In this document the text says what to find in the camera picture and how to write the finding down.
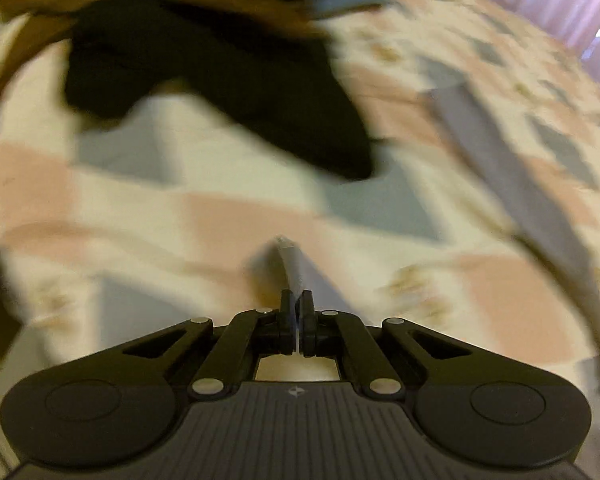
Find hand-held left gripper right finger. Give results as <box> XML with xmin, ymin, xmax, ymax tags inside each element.
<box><xmin>298</xmin><ymin>289</ymin><xmax>473</xmax><ymax>401</ymax></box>

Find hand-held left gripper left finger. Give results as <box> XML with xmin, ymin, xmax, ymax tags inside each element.
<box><xmin>121</xmin><ymin>289</ymin><xmax>299</xmax><ymax>401</ymax></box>

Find grey pants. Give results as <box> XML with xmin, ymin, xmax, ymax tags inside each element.
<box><xmin>265</xmin><ymin>55</ymin><xmax>600</xmax><ymax>361</ymax></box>

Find patchwork teddy bear blanket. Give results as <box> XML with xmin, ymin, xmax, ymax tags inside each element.
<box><xmin>0</xmin><ymin>0</ymin><xmax>600</xmax><ymax>461</ymax></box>

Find black garment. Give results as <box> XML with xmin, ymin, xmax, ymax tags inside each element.
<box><xmin>62</xmin><ymin>0</ymin><xmax>381</xmax><ymax>183</ymax></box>

